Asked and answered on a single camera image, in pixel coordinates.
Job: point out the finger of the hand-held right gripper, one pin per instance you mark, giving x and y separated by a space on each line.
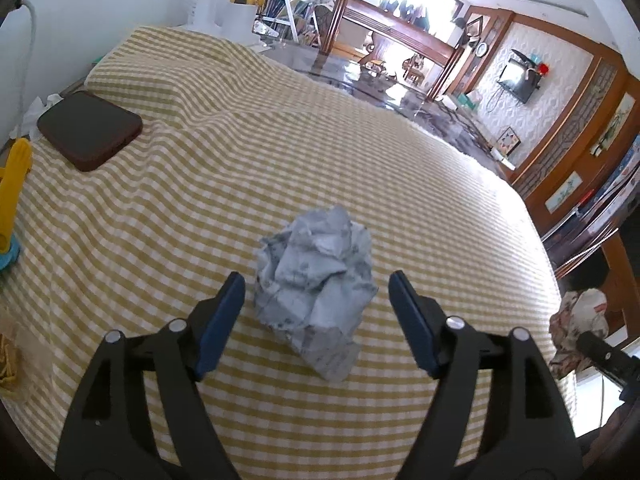
597 347

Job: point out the colourful snack wrapper on floor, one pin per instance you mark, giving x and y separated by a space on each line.
9 257

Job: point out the yellow checkered tablecloth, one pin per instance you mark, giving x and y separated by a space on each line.
300 160

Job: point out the yellow crinkled wrapper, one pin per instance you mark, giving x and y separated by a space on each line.
9 365

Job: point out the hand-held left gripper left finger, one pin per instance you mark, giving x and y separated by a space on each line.
220 325

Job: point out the white tissue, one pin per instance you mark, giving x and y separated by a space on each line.
35 110

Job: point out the narrow flower painting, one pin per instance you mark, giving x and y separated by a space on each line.
564 191

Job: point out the tall flower painting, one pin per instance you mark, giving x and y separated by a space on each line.
614 125

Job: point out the hanging clothes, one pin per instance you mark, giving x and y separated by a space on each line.
405 12

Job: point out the small framed picture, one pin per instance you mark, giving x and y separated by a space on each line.
509 141

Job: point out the white cup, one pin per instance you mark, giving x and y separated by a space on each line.
237 22

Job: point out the dark brown phone case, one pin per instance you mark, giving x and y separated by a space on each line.
90 130

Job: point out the white desk lamp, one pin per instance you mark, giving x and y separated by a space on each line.
205 5

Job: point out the grey paper ball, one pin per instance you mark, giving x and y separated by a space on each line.
315 285

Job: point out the round wall clock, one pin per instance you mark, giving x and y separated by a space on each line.
481 49

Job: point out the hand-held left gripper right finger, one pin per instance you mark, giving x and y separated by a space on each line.
412 320

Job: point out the wall shelf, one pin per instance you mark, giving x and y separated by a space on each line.
530 60

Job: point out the wall television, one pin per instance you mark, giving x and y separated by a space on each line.
517 80

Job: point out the pink white snack wrapper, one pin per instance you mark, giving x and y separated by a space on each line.
570 320

